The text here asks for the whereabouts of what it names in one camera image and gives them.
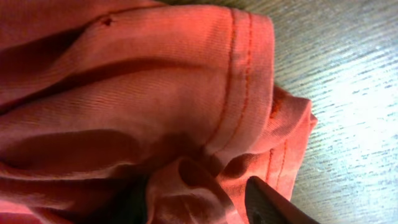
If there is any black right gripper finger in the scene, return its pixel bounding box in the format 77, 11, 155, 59
244, 176, 319, 224

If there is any orange red t-shirt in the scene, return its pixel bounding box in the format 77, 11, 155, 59
1, 0, 317, 223

